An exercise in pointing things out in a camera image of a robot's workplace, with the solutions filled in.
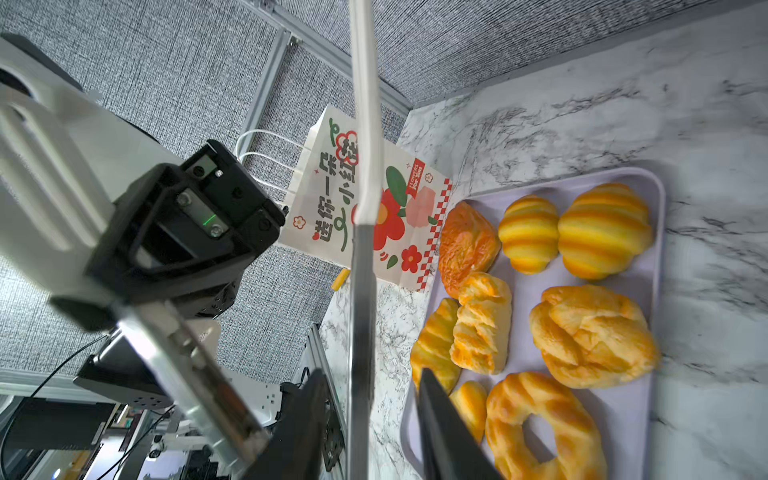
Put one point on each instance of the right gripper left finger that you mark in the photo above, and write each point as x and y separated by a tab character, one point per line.
293	452

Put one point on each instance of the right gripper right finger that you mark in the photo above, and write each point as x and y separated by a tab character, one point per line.
449	450

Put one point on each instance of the small striped croissant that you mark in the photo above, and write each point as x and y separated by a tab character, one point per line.
470	402

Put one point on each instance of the white paper bag with flower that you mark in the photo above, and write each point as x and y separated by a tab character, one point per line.
402	198

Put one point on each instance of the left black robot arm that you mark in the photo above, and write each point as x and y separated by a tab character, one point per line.
180	233

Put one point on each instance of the large striped croissant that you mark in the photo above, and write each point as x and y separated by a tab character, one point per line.
432	348

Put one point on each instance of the twisted flaky pastry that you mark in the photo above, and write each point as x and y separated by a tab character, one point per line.
482	332

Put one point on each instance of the golden knotted puff pastry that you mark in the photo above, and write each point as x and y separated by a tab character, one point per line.
591	337

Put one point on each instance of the dark orange triangular pastry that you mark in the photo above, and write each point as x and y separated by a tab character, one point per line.
468	244

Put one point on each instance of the small striped roll left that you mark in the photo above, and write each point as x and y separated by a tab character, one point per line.
529	234

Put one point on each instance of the lilac plastic tray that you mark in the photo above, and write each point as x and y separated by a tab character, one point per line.
536	357

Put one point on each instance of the braided ring bread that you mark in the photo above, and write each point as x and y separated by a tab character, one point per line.
578	441

